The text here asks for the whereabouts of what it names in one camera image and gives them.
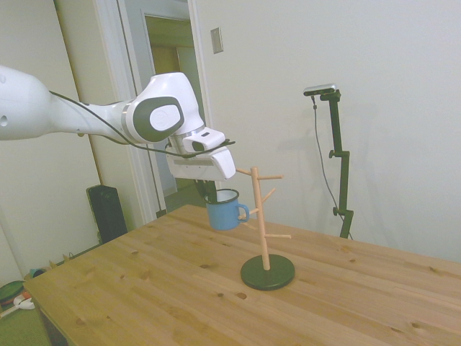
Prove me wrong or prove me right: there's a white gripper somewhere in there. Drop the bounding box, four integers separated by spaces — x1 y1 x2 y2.
166 143 238 203

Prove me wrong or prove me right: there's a grey exterior camera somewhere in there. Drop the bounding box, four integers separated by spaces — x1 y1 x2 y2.
303 83 340 98

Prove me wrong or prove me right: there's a wooden mug tree black base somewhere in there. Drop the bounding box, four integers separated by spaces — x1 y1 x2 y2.
235 166 297 293

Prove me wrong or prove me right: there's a metal wall switch plate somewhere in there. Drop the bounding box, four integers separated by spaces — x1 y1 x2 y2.
210 27 224 56

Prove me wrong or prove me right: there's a black jointed camera stand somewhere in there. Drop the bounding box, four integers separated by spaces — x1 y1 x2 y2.
318 89 355 240

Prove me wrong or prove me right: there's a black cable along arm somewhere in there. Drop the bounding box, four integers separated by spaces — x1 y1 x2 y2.
48 89 238 160

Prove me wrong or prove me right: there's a blue enamel mug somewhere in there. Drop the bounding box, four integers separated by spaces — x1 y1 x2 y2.
204 188 251 232

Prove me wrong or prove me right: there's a green round floor object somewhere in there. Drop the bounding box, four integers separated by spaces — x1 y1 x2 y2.
0 280 27 308

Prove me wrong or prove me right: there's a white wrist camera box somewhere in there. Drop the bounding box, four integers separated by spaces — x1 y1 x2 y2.
182 128 227 153

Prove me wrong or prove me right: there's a grey camera cable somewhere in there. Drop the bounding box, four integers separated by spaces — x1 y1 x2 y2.
310 94 342 218

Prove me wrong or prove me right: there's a white floor object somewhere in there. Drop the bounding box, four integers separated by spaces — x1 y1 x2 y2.
0 296 36 319

